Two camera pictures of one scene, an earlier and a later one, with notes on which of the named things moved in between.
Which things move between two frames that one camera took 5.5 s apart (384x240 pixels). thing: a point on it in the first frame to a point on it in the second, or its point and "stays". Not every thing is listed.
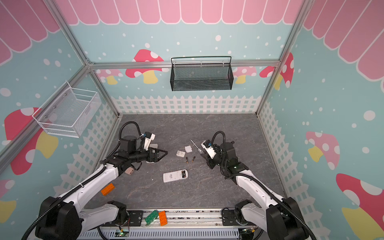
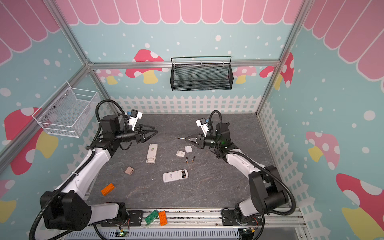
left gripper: (156, 155) to (141, 137)
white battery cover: (188, 149) stays
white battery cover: (180, 153) stays
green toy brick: (149, 219) stays
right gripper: (210, 160) to (200, 141)
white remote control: (175, 175) stays
